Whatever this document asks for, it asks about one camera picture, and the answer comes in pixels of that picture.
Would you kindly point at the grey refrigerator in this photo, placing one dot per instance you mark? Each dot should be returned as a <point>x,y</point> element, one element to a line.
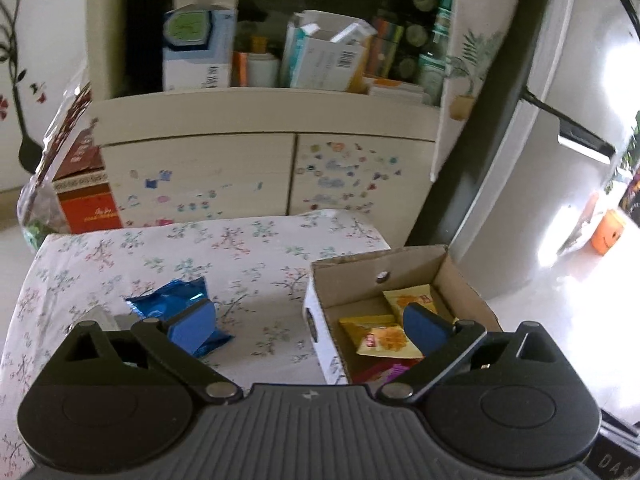
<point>550,35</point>

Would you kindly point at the brown cardboard box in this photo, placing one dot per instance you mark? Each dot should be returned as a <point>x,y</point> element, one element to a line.
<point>350,280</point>

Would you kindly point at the purple snack packet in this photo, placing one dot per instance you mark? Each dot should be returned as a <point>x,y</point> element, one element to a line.
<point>397,371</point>

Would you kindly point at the white and blue carton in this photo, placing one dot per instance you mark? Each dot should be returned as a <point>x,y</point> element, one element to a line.
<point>200,45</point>

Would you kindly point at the cream cabinet with stickers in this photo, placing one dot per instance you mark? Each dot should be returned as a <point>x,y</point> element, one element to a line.
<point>200,160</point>

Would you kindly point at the small orange box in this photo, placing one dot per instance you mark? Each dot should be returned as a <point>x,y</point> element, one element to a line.
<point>240,67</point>

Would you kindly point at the blue snack packet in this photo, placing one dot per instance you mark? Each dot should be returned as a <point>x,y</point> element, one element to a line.
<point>160,305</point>

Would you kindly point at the yellow waffle snack packet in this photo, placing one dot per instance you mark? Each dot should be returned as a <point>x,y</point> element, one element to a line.
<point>415,297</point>
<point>385,340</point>
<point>357,325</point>

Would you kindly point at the clear plastic bag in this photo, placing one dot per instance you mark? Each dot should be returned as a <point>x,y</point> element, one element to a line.
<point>35,200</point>

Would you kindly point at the orange smiling pot magnet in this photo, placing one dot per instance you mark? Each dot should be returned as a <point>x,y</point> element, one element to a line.
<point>607,231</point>

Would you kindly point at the floral tablecloth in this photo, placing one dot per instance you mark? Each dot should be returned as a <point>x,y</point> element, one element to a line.
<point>225,260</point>

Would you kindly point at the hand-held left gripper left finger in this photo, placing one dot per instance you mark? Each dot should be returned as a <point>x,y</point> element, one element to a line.
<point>192,331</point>

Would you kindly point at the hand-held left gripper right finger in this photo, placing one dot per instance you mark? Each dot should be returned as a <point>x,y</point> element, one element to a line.
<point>425,329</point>

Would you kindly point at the red snack packet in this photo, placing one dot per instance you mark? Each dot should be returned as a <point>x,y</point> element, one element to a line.
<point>367,376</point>

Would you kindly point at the open white box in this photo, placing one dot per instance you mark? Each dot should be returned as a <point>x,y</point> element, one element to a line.
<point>325,57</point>

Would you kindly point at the white plastic bottle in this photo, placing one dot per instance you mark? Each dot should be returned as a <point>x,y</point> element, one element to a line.
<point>263,71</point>

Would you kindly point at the red paper box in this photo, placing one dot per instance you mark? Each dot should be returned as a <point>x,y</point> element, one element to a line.
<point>85,205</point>

